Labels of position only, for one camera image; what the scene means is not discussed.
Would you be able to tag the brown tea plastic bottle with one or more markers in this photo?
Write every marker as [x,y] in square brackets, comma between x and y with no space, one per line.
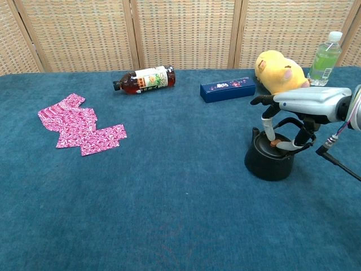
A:
[146,80]

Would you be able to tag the wicker folding screen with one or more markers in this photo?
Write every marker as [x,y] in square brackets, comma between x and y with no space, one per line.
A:
[180,31]

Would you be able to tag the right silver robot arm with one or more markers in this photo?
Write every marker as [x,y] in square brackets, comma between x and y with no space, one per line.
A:
[356,107]

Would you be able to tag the pink patterned cloth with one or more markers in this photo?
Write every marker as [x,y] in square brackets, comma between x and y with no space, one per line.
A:
[81,130]

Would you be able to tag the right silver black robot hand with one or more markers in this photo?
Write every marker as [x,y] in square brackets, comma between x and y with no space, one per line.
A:
[307,103]

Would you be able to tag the dark blue rectangular box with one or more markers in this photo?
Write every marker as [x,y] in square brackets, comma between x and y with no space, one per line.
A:
[225,90]

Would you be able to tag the clear water bottle green label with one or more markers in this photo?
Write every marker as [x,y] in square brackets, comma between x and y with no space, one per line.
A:
[324,62]

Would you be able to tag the blue carpet table mat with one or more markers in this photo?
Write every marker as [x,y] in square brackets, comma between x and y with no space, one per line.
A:
[141,197]

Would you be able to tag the yellow plush toy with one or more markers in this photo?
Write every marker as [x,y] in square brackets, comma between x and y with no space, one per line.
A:
[279,73]

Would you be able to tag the black cast iron teapot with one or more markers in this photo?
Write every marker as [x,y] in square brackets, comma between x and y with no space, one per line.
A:
[265,166]

